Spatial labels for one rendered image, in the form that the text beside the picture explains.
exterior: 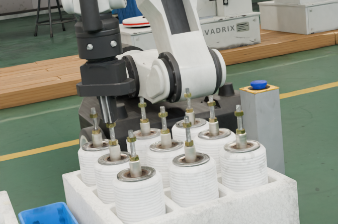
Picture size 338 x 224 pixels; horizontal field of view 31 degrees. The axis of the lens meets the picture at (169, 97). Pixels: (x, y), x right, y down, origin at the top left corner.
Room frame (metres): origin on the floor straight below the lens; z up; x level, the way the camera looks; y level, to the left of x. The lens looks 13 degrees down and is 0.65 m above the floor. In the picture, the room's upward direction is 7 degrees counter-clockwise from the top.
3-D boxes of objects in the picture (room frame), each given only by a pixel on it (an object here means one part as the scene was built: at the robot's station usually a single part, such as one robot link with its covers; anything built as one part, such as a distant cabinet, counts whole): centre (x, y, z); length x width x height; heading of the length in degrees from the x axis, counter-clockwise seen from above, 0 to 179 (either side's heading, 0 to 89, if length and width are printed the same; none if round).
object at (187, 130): (1.14, -0.03, 0.30); 0.01 x 0.01 x 0.08
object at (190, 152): (1.14, -0.03, 0.26); 0.02 x 0.02 x 0.03
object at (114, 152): (1.20, 0.13, 0.26); 0.02 x 0.02 x 0.03
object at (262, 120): (1.43, -0.22, 0.16); 0.07 x 0.07 x 0.31; 23
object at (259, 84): (1.43, -0.22, 0.32); 0.04 x 0.04 x 0.02
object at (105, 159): (1.20, 0.13, 0.25); 0.08 x 0.08 x 0.01
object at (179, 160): (1.14, -0.03, 0.25); 0.08 x 0.08 x 0.01
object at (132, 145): (1.10, 0.08, 0.30); 0.01 x 0.01 x 0.08
